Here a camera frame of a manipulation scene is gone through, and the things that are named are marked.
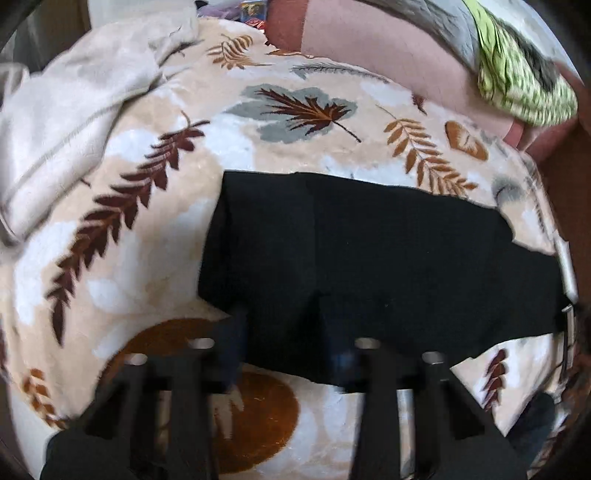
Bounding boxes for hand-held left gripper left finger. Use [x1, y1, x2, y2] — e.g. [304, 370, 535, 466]
[39, 302, 252, 480]

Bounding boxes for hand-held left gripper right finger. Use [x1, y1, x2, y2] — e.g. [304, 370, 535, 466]
[318, 295, 529, 480]

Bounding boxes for black pants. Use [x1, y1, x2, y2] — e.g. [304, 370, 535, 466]
[198, 171, 573, 386]

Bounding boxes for leaf print blanket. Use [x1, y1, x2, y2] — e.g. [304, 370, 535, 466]
[0, 18, 583, 480]

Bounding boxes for dark blue cloth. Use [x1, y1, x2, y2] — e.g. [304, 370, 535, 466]
[508, 392, 568, 457]

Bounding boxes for beige garment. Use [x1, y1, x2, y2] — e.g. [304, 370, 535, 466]
[0, 14, 204, 245]

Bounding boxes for wooden board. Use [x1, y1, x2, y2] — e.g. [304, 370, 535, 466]
[531, 111, 591, 259]

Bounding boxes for green patterned quilt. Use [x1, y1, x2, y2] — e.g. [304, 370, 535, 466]
[462, 0, 580, 127]

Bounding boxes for pink quilted bedding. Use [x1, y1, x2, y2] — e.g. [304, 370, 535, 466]
[265, 0, 583, 158]

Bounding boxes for colourful printed packet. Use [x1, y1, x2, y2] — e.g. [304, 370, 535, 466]
[231, 0, 273, 28]

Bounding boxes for dark grey garment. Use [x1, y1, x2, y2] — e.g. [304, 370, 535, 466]
[499, 23, 566, 93]

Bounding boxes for wooden door with glass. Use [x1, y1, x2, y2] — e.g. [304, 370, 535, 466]
[0, 0, 93, 75]

